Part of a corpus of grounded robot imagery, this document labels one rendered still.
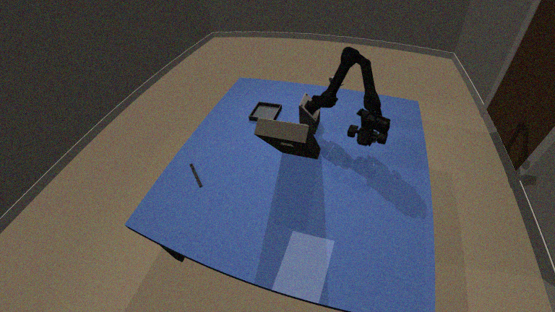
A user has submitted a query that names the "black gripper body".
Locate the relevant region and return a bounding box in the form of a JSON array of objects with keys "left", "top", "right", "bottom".
[{"left": 347, "top": 125, "right": 387, "bottom": 144}]

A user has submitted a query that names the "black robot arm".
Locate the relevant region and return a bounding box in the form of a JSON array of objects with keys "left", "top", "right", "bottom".
[{"left": 304, "top": 47, "right": 390, "bottom": 146}]

